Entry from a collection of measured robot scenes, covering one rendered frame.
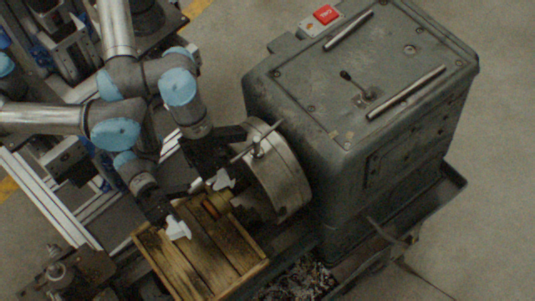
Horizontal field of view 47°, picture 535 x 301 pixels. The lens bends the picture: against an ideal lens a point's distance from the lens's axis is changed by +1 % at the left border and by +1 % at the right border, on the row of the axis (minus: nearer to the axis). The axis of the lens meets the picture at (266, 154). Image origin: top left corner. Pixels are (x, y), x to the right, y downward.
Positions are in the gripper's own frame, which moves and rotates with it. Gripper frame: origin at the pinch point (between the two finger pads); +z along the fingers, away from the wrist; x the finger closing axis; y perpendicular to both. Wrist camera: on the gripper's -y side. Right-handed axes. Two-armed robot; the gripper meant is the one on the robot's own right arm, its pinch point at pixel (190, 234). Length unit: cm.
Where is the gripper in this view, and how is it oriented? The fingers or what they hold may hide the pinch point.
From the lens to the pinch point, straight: 180.8
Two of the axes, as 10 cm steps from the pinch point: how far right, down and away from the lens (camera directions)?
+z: 6.1, 6.6, -4.5
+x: -1.0, -5.0, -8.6
